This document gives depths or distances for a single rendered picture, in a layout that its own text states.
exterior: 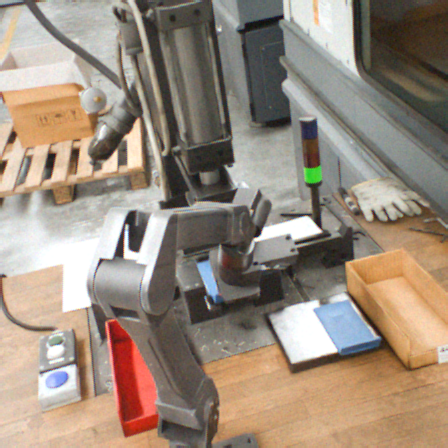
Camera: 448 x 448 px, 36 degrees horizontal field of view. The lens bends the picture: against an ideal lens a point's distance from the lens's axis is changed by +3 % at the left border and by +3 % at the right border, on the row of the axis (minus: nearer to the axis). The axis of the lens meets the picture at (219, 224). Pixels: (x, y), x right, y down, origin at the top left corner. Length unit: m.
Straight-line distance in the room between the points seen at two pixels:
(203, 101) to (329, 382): 0.53
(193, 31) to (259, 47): 3.24
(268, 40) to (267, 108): 0.42
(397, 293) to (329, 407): 0.32
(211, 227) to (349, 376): 0.41
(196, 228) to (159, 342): 0.16
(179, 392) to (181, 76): 0.52
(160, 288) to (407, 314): 0.64
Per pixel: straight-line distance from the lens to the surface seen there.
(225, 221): 0.99
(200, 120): 1.20
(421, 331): 1.31
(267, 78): 4.44
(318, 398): 1.20
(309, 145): 1.47
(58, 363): 1.35
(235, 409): 1.20
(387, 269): 1.42
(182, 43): 1.16
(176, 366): 0.94
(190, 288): 1.34
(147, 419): 1.18
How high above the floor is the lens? 1.74
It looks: 29 degrees down
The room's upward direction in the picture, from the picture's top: 10 degrees counter-clockwise
